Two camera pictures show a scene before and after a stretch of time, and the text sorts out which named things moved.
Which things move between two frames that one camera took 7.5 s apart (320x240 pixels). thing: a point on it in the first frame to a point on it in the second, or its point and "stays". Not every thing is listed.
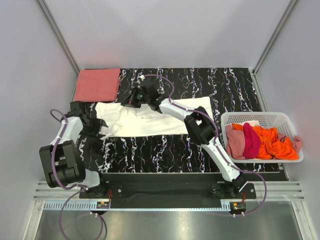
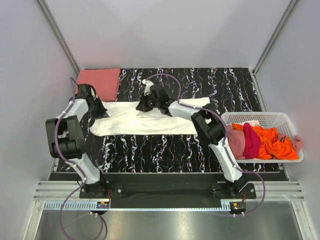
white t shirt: x=122 y=120 stays
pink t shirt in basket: x=235 y=143 stays
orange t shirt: x=271 y=145 stays
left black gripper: x=98 y=123 to x=101 y=113
